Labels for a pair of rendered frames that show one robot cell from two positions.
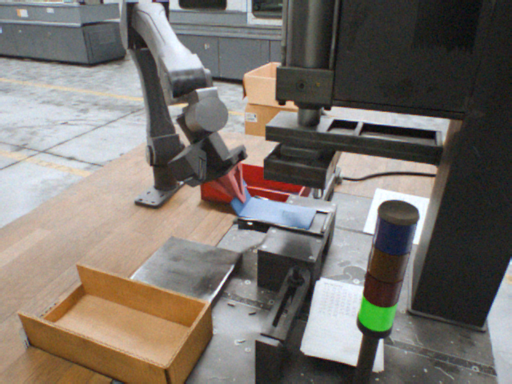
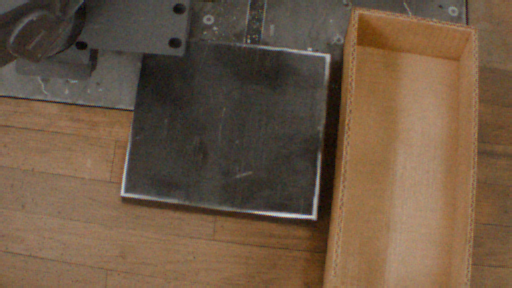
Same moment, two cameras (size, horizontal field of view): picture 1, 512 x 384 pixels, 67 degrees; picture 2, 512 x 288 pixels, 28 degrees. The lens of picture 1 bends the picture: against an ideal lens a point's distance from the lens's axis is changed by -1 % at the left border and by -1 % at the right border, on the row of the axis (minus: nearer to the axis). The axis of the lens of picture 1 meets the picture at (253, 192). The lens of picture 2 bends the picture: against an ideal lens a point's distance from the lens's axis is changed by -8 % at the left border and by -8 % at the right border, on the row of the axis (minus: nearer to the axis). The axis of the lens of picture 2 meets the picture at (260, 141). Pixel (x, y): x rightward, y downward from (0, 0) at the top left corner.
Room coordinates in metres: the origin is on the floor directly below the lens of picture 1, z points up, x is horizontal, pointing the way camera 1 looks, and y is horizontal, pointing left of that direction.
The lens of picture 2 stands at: (0.67, 0.49, 1.80)
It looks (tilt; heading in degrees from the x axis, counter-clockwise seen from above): 68 degrees down; 247
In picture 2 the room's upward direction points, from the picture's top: 8 degrees clockwise
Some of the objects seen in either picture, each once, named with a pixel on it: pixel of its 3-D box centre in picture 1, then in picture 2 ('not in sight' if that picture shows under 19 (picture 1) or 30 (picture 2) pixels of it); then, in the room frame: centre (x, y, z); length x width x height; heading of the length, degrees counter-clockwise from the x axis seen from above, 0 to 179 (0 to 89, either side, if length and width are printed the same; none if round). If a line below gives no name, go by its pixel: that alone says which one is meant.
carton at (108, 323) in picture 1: (118, 328); (409, 160); (0.40, 0.20, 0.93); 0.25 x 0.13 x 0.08; 69
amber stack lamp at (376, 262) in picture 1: (388, 257); not in sight; (0.31, -0.14, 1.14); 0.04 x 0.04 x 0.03
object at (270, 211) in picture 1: (274, 206); not in sight; (0.63, -0.04, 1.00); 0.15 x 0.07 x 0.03; 69
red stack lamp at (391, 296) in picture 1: (382, 283); not in sight; (0.31, -0.14, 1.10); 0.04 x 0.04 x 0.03
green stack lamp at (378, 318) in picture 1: (378, 306); not in sight; (0.31, -0.14, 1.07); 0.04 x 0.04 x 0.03
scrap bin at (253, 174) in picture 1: (256, 186); not in sight; (0.85, -0.01, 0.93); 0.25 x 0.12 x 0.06; 69
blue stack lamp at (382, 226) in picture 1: (394, 229); not in sight; (0.31, -0.14, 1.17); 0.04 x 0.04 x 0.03
